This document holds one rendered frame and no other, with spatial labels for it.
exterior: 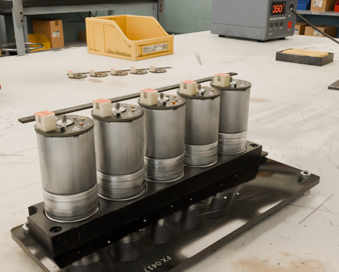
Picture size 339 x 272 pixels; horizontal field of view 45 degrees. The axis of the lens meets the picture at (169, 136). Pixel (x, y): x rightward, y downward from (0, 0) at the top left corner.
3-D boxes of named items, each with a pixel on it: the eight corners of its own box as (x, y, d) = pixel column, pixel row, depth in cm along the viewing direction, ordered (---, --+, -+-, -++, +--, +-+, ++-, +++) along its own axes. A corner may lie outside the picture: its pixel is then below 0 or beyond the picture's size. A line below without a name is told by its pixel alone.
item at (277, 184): (226, 157, 30) (228, 142, 29) (319, 192, 25) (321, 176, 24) (11, 249, 19) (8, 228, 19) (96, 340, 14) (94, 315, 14)
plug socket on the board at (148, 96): (162, 102, 21) (162, 89, 20) (149, 106, 20) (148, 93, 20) (151, 99, 21) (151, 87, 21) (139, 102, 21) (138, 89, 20)
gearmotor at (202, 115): (224, 172, 25) (230, 89, 23) (196, 184, 23) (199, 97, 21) (195, 160, 26) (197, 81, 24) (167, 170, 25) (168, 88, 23)
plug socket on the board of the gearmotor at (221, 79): (232, 85, 24) (232, 74, 24) (222, 87, 24) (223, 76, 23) (221, 82, 25) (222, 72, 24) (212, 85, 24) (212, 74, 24)
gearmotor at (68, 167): (110, 224, 19) (104, 122, 17) (63, 246, 18) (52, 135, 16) (82, 205, 21) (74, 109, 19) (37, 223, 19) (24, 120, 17)
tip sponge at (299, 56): (333, 61, 65) (334, 52, 65) (320, 66, 61) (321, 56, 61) (289, 56, 70) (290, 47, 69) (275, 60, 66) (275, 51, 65)
